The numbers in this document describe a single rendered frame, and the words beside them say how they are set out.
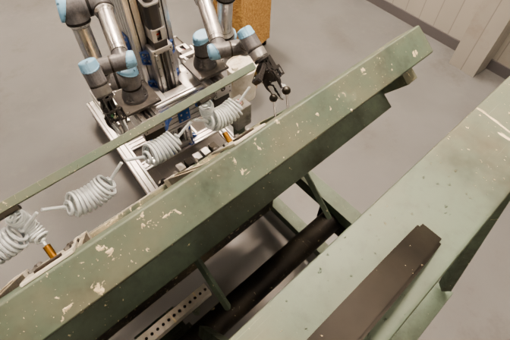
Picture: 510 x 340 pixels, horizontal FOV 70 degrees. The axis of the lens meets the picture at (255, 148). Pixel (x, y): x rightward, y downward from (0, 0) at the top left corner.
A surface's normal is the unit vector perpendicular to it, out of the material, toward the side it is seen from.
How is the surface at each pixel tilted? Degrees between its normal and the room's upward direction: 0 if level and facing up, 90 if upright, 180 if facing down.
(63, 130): 0
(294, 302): 0
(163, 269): 36
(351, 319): 3
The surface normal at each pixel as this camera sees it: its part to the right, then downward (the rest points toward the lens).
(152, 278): 0.40, -0.14
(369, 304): 0.12, -0.68
